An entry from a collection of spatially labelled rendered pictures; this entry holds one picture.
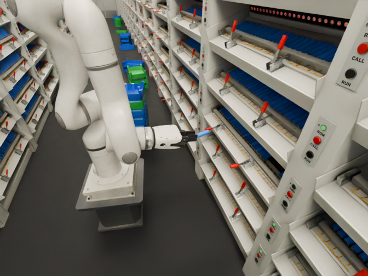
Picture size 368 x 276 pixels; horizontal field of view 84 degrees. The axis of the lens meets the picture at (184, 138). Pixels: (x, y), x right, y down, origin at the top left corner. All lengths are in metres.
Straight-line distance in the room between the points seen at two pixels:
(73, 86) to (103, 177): 0.47
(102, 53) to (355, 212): 0.69
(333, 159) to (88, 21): 0.63
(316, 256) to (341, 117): 0.39
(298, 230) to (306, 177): 0.20
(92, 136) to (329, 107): 0.83
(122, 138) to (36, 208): 1.12
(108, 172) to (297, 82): 0.86
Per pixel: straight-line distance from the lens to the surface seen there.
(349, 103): 0.49
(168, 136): 0.73
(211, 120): 1.11
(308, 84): 0.59
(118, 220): 1.29
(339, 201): 0.59
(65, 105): 0.86
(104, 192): 1.08
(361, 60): 0.48
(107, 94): 0.63
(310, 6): 0.58
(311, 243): 0.74
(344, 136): 0.51
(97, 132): 0.96
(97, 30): 0.60
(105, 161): 1.02
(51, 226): 1.51
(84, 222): 1.44
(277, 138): 0.70
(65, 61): 0.79
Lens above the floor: 1.13
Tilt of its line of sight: 37 degrees down
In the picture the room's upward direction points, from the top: straight up
